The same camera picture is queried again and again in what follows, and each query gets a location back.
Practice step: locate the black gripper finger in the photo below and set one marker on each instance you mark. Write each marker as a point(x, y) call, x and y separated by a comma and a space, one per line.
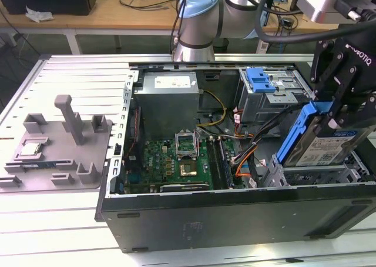
point(329, 73)
point(365, 114)

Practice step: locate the hard disk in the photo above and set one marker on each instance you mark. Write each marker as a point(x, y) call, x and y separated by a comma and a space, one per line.
point(326, 149)

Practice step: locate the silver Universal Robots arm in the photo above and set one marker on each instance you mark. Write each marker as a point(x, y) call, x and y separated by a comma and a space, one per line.
point(202, 23)

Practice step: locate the metal disk bay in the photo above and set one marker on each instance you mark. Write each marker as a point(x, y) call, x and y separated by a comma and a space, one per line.
point(323, 176)

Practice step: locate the metal optical drive cage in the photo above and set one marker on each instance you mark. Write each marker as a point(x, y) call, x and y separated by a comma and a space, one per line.
point(273, 105)

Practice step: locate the blue plastic drive carrier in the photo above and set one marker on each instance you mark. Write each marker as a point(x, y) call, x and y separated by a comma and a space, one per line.
point(260, 81)

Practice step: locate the small black box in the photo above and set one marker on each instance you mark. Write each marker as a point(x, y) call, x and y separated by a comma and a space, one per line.
point(295, 3)

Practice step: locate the installed RAM stick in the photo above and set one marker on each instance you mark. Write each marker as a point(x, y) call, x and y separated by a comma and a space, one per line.
point(225, 164)

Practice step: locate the empty black RAM slot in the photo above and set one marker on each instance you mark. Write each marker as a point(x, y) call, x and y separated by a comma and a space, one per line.
point(213, 164)

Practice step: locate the grey power supply unit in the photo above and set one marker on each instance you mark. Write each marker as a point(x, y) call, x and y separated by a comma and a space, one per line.
point(167, 102)

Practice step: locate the black open PC case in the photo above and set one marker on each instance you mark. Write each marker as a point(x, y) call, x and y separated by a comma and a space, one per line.
point(235, 220)

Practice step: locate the CPU socket with gold contacts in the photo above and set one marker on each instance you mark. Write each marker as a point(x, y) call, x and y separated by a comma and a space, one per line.
point(188, 169)

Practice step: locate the black graphics card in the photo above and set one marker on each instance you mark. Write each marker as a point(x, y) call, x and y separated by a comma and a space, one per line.
point(185, 187)

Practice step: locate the green motherboard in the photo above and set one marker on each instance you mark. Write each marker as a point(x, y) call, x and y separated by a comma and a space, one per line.
point(158, 161)

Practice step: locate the wooden desk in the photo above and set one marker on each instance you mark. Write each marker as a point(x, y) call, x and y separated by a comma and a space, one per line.
point(97, 14)

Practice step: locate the grey parts rack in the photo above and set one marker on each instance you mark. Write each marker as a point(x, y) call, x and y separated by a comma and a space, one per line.
point(58, 149)

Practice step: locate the crumpled white paper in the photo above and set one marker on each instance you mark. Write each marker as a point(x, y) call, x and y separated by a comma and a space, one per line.
point(38, 14)

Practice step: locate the silver CPU chip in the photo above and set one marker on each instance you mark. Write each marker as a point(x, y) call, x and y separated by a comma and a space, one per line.
point(30, 148)

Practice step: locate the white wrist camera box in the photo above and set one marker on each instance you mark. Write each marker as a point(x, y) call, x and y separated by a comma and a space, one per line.
point(320, 2)

